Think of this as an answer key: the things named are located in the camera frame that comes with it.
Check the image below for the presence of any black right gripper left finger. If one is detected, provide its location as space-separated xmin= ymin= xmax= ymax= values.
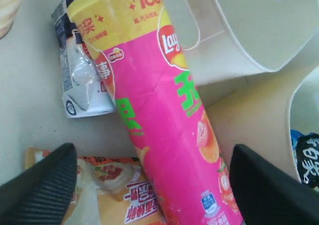
xmin=0 ymin=143 xmax=77 ymax=225

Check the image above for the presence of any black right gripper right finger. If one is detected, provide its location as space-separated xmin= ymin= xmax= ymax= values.
xmin=230 ymin=144 xmax=319 ymax=225

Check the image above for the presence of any blue noodle packet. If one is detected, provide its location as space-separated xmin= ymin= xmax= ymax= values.
xmin=291 ymin=129 xmax=319 ymax=190

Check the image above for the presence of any right cream plastic bin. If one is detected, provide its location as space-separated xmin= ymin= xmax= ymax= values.
xmin=207 ymin=65 xmax=319 ymax=181

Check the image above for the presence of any orange noodle packet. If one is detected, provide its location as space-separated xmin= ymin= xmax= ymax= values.
xmin=23 ymin=147 xmax=166 ymax=225

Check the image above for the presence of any middle cream plastic bin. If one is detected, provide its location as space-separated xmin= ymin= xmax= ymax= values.
xmin=177 ymin=0 xmax=319 ymax=87

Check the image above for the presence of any pink chip canister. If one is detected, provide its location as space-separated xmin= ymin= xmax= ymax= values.
xmin=68 ymin=0 xmax=243 ymax=225

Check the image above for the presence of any cream plastic bin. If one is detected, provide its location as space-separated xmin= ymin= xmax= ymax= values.
xmin=177 ymin=0 xmax=319 ymax=87
xmin=207 ymin=65 xmax=319 ymax=181

